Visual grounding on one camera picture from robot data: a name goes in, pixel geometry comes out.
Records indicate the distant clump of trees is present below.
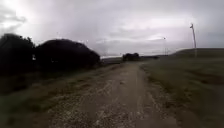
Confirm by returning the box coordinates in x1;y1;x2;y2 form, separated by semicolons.
121;52;141;63

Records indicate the brown dirt track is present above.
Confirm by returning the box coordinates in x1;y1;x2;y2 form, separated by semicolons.
29;61;188;128

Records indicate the dark row of trees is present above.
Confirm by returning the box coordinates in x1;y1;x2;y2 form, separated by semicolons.
0;32;102;77

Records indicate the grassy slope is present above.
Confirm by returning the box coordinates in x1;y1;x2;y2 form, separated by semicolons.
139;47;224;128

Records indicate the pale pole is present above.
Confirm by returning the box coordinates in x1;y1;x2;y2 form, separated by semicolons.
189;22;198;58

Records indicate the grass verge beside trees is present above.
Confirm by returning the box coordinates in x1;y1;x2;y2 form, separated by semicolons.
0;62;124;128

